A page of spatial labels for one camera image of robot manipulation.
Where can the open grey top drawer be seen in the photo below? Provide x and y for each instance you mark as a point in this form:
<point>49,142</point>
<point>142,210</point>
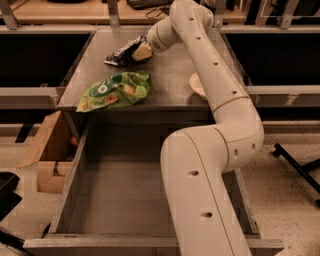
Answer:
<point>114,202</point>

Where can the grey cabinet with top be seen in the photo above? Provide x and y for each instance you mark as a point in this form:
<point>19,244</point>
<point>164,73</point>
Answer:
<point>237,123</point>

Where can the white paper bowl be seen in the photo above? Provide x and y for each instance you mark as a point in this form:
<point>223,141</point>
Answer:
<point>196,86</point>

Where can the black object at left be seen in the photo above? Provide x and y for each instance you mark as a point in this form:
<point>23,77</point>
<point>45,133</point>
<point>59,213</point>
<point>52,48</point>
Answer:
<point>8,201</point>

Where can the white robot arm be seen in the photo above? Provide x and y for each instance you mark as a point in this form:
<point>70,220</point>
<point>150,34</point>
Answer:
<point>193,159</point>

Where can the cardboard box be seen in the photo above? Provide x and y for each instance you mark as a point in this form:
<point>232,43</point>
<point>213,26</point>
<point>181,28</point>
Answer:
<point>52,151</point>

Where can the black keyboard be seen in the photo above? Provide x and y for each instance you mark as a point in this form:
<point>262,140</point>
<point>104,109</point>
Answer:
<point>145,4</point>

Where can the wooden desk in background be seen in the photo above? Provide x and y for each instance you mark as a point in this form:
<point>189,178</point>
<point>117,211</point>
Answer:
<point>86,12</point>

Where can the black stand leg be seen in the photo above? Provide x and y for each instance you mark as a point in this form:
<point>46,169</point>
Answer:
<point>304,170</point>

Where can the blue chip bag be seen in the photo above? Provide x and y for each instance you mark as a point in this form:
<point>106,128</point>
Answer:
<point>123,56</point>

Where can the green chip bag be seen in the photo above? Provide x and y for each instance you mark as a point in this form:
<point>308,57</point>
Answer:
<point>117,91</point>

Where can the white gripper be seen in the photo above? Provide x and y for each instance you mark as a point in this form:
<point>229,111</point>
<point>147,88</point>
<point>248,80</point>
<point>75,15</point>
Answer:
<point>154,42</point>

